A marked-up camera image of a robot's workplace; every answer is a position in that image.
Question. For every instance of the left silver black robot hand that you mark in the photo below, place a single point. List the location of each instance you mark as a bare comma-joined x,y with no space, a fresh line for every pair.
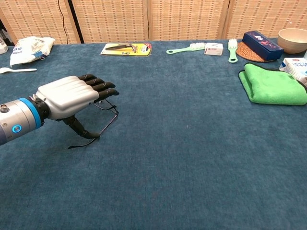
67,95

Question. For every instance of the thin metal-frame eyeglasses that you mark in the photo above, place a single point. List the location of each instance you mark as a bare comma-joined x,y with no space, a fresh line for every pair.
116,113

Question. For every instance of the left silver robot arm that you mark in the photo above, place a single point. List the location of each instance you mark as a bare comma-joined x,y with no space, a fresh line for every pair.
19,119

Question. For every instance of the white plastic spoon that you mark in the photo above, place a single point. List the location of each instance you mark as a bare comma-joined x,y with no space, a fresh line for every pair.
19,70

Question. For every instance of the white plastic food bag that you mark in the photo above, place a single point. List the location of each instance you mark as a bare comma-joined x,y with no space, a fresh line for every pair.
28,49

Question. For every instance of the yellow blister pack with peeler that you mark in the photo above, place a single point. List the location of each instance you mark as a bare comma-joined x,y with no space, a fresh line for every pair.
127,51

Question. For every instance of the white printed package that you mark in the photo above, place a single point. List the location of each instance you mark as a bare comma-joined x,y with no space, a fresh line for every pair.
3,46

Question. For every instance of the woven bamboo screen panel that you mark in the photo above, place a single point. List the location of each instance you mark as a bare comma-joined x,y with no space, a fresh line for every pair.
110,19
187,19
28,19
263,14

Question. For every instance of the green brush with round hole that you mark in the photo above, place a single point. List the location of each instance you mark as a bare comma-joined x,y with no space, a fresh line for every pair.
189,48

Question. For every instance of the small white cardboard box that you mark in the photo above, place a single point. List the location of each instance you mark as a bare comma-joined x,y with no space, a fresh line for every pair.
213,49

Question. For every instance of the green brush with oval hole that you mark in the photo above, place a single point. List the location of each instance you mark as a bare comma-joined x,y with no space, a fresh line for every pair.
232,49

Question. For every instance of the woven rattan coaster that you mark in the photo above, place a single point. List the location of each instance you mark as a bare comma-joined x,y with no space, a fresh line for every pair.
242,52

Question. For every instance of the dark blue rectangular box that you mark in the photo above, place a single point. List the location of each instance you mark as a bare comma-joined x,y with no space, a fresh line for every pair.
261,44

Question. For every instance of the folded green microfiber cloth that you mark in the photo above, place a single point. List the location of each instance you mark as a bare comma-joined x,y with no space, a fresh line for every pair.
271,86

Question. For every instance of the beige bowl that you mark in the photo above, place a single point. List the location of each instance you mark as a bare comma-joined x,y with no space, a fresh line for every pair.
291,43

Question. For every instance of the white and blue carton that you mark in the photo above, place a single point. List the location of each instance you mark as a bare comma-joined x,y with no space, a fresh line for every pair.
297,67

